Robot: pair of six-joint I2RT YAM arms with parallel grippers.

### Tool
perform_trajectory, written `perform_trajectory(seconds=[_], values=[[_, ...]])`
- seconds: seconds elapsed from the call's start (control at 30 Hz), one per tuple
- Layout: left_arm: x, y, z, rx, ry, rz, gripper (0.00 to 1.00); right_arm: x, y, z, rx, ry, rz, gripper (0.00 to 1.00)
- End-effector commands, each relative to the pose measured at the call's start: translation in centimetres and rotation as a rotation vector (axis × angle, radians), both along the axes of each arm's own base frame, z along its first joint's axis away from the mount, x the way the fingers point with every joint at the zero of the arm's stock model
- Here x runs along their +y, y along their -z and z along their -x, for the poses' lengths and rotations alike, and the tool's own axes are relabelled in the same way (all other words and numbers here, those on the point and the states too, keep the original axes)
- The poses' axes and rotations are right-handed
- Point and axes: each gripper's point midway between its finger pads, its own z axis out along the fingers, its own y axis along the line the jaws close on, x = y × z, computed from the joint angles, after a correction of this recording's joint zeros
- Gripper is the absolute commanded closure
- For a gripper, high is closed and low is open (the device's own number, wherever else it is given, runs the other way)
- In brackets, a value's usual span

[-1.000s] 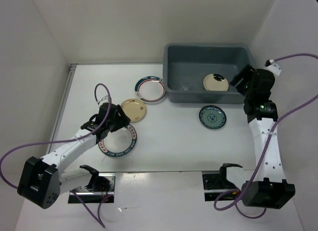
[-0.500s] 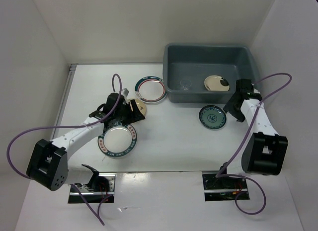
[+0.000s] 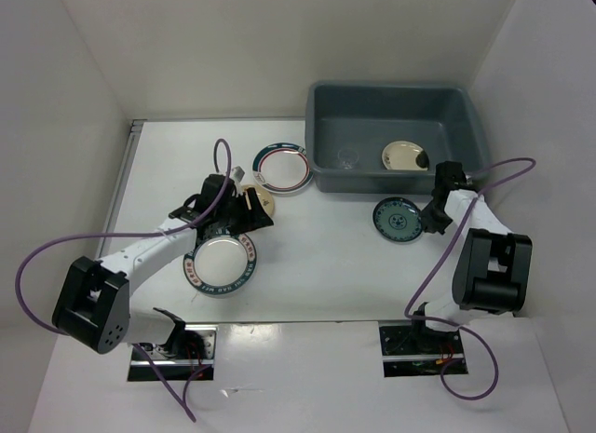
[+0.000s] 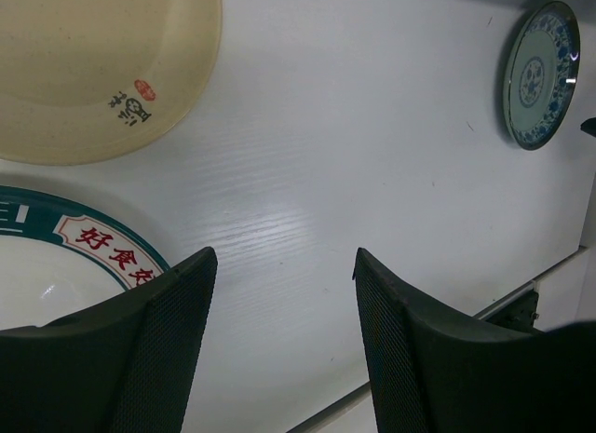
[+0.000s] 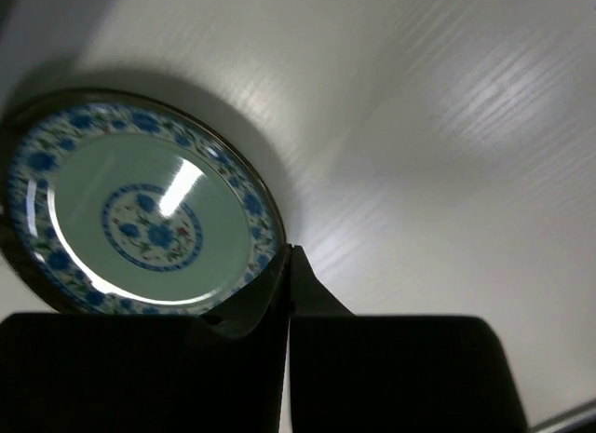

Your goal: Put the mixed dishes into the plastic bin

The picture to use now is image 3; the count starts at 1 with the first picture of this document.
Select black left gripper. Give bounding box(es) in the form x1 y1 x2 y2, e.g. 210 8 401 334
215 187 274 237

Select aluminium table edge rail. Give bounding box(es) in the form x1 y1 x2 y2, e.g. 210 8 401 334
103 119 146 232

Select cream plate black spot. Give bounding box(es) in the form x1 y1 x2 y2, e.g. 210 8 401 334
382 141 430 171

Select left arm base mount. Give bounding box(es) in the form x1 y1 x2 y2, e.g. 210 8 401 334
127 308 218 383

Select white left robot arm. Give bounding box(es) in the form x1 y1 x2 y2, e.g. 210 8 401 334
52 174 274 359

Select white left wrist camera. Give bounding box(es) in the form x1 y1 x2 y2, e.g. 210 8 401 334
229 167 245 184

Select white plate dark green rim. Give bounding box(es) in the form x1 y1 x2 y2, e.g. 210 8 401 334
183 235 257 298

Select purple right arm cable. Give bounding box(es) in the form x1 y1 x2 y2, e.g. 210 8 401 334
404 157 539 400

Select grey plastic bin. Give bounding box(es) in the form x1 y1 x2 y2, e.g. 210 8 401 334
305 81 492 195

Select cream plate small motifs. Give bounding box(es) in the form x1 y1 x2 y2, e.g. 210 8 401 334
242 184 275 218

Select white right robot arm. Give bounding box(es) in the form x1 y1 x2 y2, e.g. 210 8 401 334
404 157 536 352

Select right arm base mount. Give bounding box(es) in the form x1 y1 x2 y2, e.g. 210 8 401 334
378 320 468 378

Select clear plastic cup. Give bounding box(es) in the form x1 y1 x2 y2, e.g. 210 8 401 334
337 148 359 170

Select blue green patterned plate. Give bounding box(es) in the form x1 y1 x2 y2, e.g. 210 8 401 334
372 196 423 243

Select white plate red teal rim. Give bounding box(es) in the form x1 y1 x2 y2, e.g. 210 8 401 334
251 142 313 195

